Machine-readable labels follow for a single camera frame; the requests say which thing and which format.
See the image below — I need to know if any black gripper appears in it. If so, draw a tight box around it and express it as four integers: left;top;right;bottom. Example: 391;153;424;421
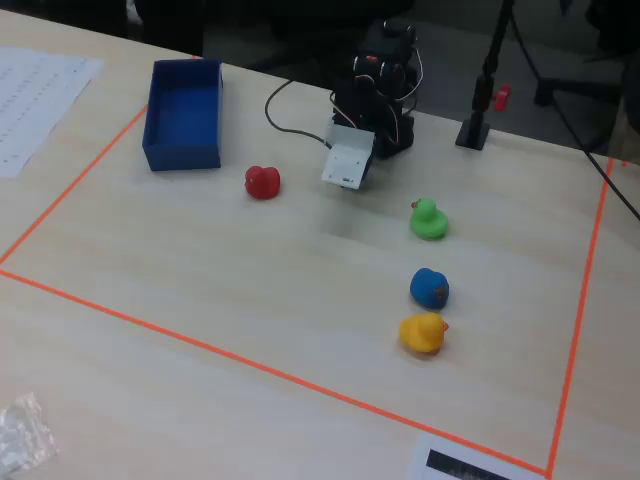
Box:
330;79;396;132

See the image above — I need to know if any blue rubber duck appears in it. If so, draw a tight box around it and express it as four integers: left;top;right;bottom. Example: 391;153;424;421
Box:
409;267;451;310

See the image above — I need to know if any red rubber duck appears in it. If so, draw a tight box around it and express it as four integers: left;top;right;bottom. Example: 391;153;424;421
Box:
244;165;282;201

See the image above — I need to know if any green rubber duck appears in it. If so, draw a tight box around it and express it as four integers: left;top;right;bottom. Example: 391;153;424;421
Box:
409;197;449;242

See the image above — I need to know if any blue open box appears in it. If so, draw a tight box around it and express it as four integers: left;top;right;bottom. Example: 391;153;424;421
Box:
141;58;224;173

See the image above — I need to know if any yellow rubber duck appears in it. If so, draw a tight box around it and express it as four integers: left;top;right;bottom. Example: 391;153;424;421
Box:
398;312;450;355

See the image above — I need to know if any small black block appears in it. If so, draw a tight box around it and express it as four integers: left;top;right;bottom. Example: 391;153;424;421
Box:
454;0;516;151

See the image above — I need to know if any black office chair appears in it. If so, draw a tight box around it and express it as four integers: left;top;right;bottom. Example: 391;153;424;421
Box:
532;49;624;109

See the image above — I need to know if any orange tape strip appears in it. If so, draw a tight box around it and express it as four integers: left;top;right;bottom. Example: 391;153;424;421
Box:
0;268;551;476
0;104;150;266
546;157;615;477

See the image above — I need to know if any printed white paper sheet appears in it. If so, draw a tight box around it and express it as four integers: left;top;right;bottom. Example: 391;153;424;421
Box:
0;47;106;179

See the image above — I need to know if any white paper with black bar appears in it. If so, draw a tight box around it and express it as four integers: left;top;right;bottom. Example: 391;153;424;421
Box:
407;433;546;480

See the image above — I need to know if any clear plastic bag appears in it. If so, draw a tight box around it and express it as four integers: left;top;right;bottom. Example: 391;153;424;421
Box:
0;392;60;476

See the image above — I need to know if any black camera cable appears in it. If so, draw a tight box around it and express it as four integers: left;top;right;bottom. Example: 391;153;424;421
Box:
264;78;334;149

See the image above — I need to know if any long black cable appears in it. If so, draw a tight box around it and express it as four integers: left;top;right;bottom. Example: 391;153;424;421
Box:
509;9;640;221

